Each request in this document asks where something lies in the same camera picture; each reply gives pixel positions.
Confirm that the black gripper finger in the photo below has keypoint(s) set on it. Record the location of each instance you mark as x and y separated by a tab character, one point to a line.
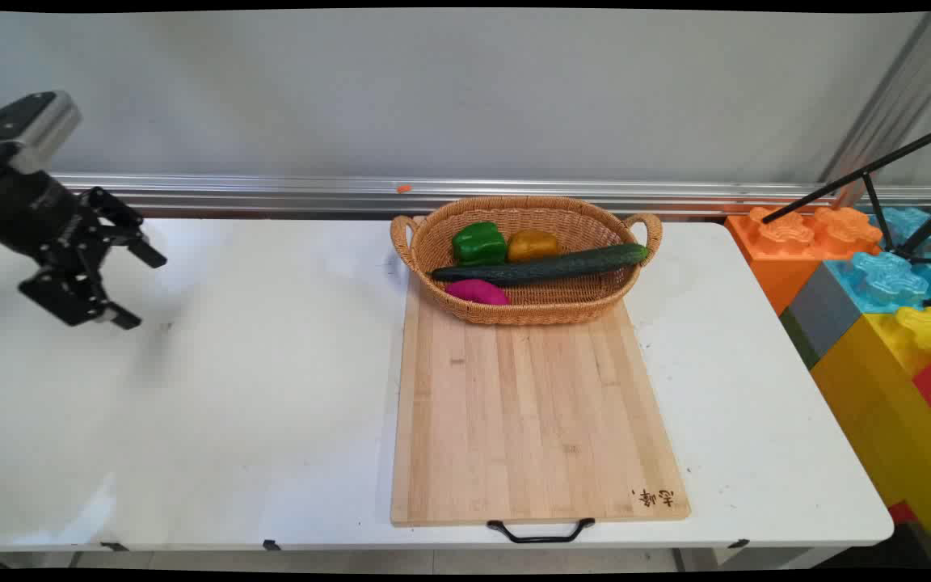
122	230
69	295

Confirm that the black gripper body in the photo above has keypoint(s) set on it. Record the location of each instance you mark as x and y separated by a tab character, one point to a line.
25	214

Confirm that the dark green cucumber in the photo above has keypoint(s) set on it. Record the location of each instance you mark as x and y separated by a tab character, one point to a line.
546	267

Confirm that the black table clip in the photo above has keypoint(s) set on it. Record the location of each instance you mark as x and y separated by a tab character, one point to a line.
271	546
114	546
739	543

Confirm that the green bell pepper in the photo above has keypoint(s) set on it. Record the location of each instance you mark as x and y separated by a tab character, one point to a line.
479	243

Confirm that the purple eggplant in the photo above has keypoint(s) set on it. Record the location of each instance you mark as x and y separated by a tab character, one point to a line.
476	293

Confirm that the yellow bell pepper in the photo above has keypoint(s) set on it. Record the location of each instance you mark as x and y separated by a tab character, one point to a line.
532	244

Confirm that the woven wicker basket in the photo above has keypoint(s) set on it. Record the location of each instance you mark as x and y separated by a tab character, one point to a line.
526	303

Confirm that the wooden cutting board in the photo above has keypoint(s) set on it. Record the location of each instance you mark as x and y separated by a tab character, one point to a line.
530	412

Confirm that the orange toy block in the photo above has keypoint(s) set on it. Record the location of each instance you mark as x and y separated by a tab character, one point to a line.
781	250

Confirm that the grey toy block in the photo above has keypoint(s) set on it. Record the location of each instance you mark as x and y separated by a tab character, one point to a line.
817	311

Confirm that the black tripod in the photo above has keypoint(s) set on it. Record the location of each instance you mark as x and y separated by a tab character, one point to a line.
878	198

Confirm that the blue toy block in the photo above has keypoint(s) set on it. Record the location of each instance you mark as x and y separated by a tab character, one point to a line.
886	279

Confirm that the yellow toy block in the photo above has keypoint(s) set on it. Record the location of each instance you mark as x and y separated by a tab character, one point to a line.
886	404

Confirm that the aluminium rail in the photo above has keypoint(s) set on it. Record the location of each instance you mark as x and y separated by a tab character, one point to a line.
271	194

